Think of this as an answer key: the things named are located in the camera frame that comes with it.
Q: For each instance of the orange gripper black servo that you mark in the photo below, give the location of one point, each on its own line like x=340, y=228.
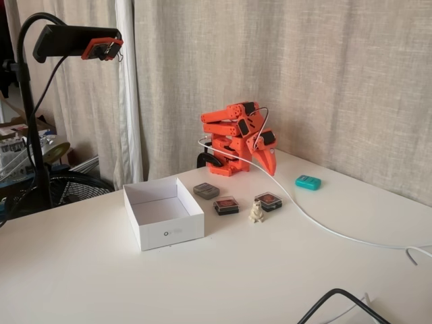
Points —
x=264, y=151

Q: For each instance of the teal green cube box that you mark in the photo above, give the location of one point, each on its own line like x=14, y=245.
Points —
x=308, y=182

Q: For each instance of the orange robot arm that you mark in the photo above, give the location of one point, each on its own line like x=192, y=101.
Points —
x=219, y=118

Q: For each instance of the white cardboard bin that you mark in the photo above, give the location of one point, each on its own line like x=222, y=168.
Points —
x=168, y=233

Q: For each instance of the black stamp case red inlay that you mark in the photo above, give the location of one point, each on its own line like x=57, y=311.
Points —
x=226, y=206
x=268, y=201

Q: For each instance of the small cream animal figurine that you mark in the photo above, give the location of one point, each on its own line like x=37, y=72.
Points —
x=256, y=212

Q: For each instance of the black table clamp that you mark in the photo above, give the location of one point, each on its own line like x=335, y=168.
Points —
x=206, y=156

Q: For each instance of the grey plastic case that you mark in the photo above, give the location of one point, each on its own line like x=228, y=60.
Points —
x=206, y=191

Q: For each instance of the white folded rack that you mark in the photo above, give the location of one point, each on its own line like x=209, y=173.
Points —
x=84, y=163

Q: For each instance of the black floor fan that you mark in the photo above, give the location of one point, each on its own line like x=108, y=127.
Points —
x=77, y=189

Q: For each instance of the metal lamp head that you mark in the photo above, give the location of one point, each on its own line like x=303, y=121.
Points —
x=55, y=148

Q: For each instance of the printed white carton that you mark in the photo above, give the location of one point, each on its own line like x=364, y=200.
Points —
x=13, y=152

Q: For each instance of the black gooseneck stand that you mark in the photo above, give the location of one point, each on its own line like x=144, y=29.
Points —
x=25, y=77

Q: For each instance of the brown cardboard box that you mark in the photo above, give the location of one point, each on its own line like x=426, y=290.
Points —
x=13, y=126

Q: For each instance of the orange camera mount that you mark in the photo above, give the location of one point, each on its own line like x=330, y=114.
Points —
x=91, y=49

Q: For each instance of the black camera holder bar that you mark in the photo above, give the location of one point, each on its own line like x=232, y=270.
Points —
x=67, y=40

